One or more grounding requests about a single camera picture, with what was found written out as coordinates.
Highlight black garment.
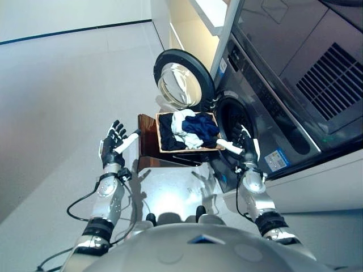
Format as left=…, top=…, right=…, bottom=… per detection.
left=158, top=113, right=187, bottom=151

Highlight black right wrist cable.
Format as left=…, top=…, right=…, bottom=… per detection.
left=234, top=167, right=255, bottom=223

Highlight dark grey dryer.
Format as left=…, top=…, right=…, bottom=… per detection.
left=230, top=0, right=363, bottom=148

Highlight dark wooden stool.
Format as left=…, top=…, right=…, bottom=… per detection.
left=137, top=113, right=205, bottom=173

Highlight round washing machine door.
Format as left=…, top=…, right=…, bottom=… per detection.
left=154, top=48, right=215, bottom=112

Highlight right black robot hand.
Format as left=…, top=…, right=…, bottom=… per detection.
left=216, top=125, right=260, bottom=164

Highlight navy blue garment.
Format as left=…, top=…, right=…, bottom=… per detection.
left=181, top=114, right=220, bottom=148

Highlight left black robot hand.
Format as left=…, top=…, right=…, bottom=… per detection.
left=98, top=120, right=141, bottom=168

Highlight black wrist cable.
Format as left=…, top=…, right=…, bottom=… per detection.
left=36, top=175, right=138, bottom=271
left=234, top=167, right=255, bottom=223

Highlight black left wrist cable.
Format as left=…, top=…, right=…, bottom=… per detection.
left=36, top=175, right=138, bottom=271

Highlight dark grey washing machine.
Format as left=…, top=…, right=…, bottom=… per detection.
left=206, top=33, right=322, bottom=193

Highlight wooden laundry basket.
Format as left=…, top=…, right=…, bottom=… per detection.
left=155, top=111, right=226, bottom=154

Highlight robot feet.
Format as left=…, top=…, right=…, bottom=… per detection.
left=145, top=205, right=227, bottom=227

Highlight white garment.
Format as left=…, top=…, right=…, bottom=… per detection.
left=170, top=108, right=204, bottom=150

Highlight grey robot torso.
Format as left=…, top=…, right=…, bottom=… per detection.
left=82, top=212, right=338, bottom=272

